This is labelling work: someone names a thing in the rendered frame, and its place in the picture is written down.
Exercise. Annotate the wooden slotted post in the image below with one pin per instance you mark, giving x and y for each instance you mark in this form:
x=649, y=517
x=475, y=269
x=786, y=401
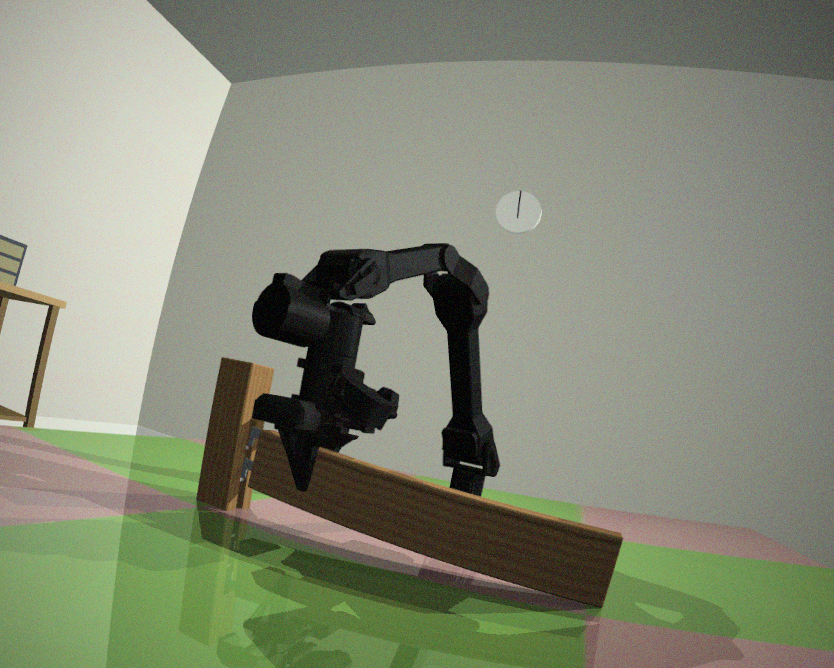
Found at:
x=239, y=383

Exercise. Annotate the brown wooden rail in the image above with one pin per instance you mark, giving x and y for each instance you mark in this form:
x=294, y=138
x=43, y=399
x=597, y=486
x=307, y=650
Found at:
x=553, y=555

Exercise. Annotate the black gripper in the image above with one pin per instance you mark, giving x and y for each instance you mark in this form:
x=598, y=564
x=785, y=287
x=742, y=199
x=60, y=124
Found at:
x=303, y=421

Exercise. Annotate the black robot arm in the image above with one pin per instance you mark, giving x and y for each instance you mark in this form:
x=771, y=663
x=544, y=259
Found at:
x=299, y=312

